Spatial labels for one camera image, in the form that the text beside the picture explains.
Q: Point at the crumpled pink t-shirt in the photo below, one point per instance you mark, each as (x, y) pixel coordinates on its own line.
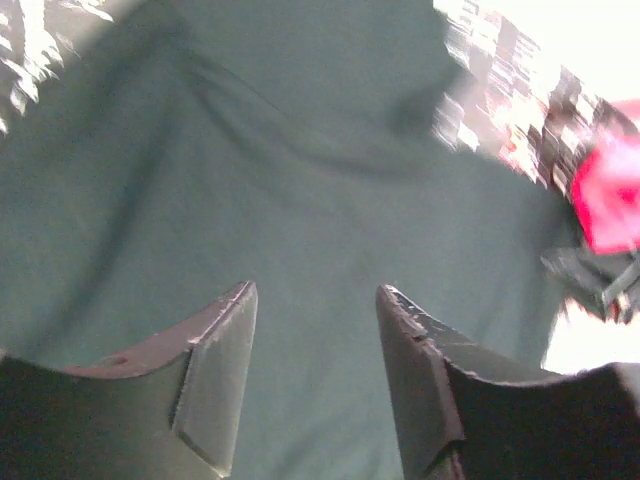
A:
(605, 188)

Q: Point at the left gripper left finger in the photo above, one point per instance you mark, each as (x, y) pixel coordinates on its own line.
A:
(166, 408)

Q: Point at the black t-shirt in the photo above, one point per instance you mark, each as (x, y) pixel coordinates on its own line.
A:
(191, 145)

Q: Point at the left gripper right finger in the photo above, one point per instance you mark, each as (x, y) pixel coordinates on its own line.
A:
(462, 411)

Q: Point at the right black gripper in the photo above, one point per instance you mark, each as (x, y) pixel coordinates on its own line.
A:
(607, 286)

